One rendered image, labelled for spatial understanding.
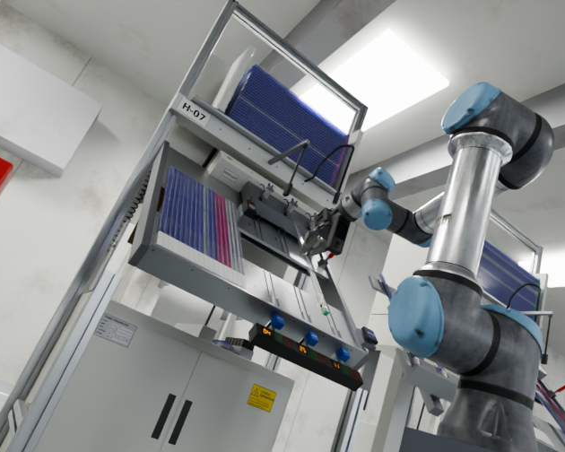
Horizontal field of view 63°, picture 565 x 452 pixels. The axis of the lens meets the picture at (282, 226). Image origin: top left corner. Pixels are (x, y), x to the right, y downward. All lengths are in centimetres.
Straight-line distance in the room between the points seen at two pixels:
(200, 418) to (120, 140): 389
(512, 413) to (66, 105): 436
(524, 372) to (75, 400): 103
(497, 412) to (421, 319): 19
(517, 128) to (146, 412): 114
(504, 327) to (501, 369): 7
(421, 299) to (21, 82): 433
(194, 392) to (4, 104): 364
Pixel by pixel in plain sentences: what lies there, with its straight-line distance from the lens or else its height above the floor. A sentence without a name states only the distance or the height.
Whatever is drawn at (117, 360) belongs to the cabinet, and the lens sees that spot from 137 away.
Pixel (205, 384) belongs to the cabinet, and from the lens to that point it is 145.
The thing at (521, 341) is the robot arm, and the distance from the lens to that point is 86.
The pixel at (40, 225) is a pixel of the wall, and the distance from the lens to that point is 472.
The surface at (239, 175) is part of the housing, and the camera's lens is 171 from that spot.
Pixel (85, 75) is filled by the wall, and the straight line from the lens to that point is 523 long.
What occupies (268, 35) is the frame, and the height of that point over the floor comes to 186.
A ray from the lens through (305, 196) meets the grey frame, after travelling 189.
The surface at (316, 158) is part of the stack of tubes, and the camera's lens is 191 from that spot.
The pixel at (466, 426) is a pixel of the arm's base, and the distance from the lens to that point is 82.
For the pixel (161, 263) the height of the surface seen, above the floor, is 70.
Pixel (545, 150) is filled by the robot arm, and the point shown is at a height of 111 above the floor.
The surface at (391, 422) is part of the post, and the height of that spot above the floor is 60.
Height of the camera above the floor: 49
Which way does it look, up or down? 22 degrees up
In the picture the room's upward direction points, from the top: 21 degrees clockwise
